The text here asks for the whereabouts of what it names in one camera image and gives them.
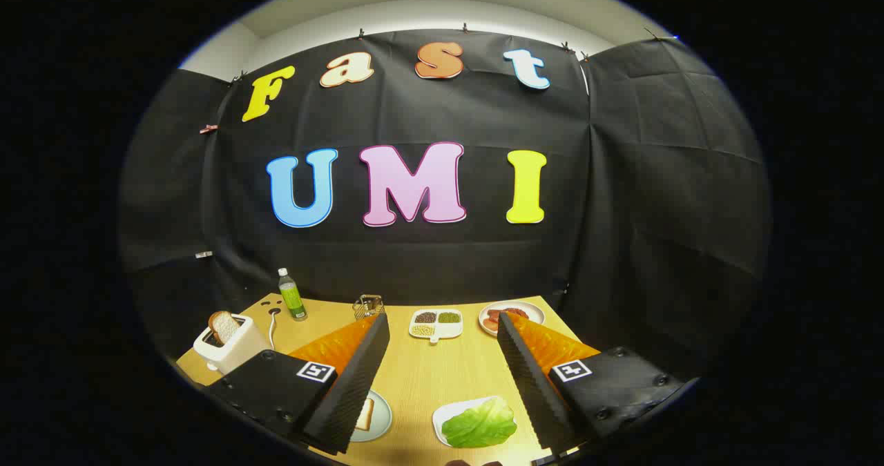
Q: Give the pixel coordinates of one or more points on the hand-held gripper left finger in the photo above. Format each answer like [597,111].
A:
[345,397]

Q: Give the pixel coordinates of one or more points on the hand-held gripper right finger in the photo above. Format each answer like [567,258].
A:
[535,390]

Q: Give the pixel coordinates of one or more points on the green lettuce leaf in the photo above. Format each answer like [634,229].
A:
[480,424]

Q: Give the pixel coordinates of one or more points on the toasted bread slice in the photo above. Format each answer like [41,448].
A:
[224,326]

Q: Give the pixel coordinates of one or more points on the bread slice with ham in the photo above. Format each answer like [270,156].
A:
[364,414]

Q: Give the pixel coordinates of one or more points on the pale green round plate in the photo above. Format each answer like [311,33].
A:
[382,418]

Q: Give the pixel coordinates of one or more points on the white oval plate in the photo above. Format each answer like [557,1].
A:
[535,312]

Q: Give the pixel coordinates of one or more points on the red meat slice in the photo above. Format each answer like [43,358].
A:
[494,315]

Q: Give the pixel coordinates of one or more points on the white square plate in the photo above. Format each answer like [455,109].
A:
[445,411]

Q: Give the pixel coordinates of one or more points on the pile of yellow beans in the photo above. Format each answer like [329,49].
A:
[423,330]

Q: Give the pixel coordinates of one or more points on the white divided dish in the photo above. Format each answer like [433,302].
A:
[445,331]

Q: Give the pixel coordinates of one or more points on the green label drink bottle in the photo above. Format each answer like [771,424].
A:
[292,300]

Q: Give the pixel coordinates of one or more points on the pile of green beans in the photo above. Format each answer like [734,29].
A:
[449,317]

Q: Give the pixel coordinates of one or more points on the pile of dark beans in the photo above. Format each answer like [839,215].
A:
[425,317]

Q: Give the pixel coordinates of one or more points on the white toaster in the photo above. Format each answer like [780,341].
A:
[235,352]

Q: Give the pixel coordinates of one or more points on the black backdrop cloth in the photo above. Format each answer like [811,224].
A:
[414,114]

